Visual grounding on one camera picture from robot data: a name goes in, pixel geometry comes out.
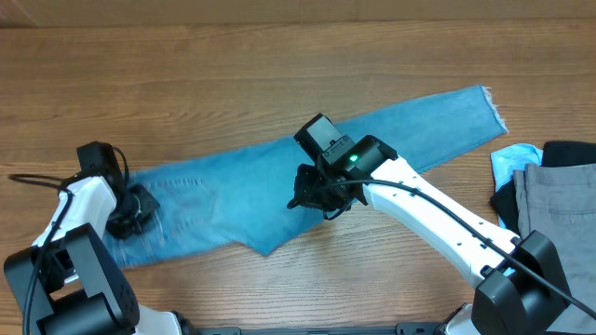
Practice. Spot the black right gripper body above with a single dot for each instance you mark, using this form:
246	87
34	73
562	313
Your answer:
306	187

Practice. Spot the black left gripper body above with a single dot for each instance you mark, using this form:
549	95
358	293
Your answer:
133	214

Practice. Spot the light blue denim jeans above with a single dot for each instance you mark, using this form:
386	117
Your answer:
241	196

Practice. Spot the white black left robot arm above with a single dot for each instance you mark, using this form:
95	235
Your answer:
67	282

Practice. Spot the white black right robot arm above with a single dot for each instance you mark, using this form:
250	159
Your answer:
519	283

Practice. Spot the light blue shirt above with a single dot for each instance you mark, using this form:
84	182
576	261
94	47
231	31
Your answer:
504	162

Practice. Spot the brown cardboard back panel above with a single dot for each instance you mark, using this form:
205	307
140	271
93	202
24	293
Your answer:
109	13

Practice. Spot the grey trousers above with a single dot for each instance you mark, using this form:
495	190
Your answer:
560	204

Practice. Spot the black garment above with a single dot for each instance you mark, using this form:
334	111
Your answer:
567	153

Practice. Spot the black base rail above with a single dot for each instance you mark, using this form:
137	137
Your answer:
404	328

